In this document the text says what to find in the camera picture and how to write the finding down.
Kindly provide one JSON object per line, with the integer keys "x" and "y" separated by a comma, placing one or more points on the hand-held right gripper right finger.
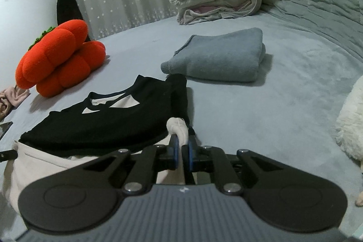
{"x": 191, "y": 155}

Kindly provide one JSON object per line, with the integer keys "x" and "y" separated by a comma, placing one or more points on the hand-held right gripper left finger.
{"x": 174, "y": 150}

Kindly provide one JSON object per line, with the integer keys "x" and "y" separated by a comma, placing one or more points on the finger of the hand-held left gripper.
{"x": 8, "y": 155}

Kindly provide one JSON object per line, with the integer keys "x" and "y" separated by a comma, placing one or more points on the cream shirt with black sleeves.
{"x": 99, "y": 123}

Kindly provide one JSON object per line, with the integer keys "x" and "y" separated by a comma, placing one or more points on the crumpled beige cloth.
{"x": 14, "y": 97}

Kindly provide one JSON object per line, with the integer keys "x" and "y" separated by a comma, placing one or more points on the folded grey sweater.
{"x": 221, "y": 57}

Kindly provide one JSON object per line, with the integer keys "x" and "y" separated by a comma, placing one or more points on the large orange pumpkin cushion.
{"x": 51, "y": 52}

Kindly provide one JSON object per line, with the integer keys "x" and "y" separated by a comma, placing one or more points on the dark black object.
{"x": 66, "y": 6}

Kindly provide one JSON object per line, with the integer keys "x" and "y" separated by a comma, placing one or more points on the white fluffy cloth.
{"x": 353, "y": 123}

